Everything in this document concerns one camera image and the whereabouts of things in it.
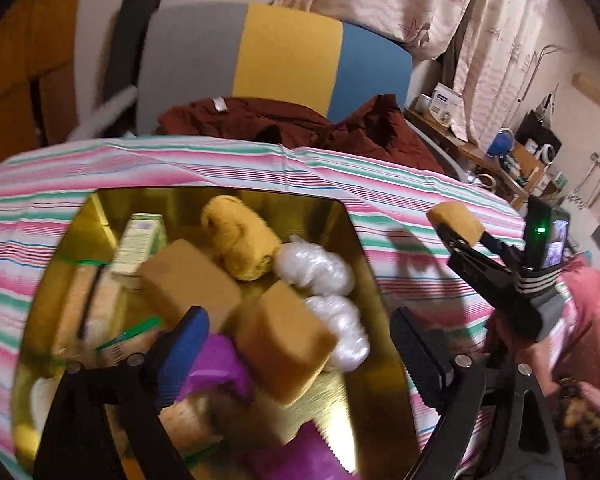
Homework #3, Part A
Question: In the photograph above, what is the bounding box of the small tan sponge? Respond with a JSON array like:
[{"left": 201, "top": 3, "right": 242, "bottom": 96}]
[{"left": 426, "top": 200, "right": 486, "bottom": 247}]

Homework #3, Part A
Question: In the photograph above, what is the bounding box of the cracker pack green wrapper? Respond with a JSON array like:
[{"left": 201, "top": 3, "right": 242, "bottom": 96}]
[{"left": 52, "top": 262, "right": 106, "bottom": 361}]

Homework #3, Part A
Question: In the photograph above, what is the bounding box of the purple packet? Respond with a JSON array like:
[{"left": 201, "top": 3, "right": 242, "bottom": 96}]
[
  {"left": 246, "top": 420, "right": 356, "bottom": 480},
  {"left": 176, "top": 334, "right": 254, "bottom": 402}
]

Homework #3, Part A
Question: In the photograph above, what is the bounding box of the large tan sponge block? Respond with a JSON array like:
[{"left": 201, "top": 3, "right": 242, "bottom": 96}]
[{"left": 138, "top": 240, "right": 242, "bottom": 333}]

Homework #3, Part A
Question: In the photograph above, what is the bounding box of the tall tan sponge block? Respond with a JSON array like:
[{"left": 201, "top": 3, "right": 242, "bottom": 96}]
[{"left": 233, "top": 281, "right": 338, "bottom": 406}]

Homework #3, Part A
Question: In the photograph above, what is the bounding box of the gold metal tray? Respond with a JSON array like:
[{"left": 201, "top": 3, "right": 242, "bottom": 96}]
[{"left": 10, "top": 186, "right": 419, "bottom": 479}]

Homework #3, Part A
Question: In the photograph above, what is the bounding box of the yellow knitted sock roll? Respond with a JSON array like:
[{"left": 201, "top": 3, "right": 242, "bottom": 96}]
[{"left": 200, "top": 195, "right": 282, "bottom": 282}]

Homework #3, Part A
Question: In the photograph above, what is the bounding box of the small green carton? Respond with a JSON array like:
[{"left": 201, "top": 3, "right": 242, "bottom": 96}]
[{"left": 109, "top": 212, "right": 168, "bottom": 289}]

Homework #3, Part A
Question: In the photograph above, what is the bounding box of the wooden side table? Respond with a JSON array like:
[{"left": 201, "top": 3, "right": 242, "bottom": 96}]
[{"left": 404, "top": 108, "right": 530, "bottom": 211}]

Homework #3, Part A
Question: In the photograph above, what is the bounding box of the pink plush item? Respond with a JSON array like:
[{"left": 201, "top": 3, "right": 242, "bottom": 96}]
[{"left": 484, "top": 259, "right": 600, "bottom": 411}]

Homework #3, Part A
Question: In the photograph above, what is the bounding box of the dark red garment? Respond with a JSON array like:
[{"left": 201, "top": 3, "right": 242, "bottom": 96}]
[{"left": 158, "top": 94, "right": 445, "bottom": 174}]

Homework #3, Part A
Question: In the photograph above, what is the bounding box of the white blue product box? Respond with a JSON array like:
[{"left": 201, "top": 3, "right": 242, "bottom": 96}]
[{"left": 428, "top": 82, "right": 463, "bottom": 128}]

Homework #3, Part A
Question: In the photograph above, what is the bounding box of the pink patterned curtain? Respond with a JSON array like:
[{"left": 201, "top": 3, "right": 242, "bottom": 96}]
[{"left": 452, "top": 0, "right": 548, "bottom": 151}]

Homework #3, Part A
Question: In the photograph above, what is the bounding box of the striped pink green bedspread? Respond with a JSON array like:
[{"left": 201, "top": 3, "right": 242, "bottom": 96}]
[{"left": 0, "top": 136, "right": 524, "bottom": 479}]

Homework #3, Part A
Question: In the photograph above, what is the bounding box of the grey yellow blue headboard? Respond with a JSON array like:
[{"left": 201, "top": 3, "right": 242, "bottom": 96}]
[{"left": 136, "top": 2, "right": 413, "bottom": 136}]

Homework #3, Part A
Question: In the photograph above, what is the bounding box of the black rolled mat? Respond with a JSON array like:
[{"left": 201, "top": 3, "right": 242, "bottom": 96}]
[{"left": 102, "top": 0, "right": 160, "bottom": 101}]

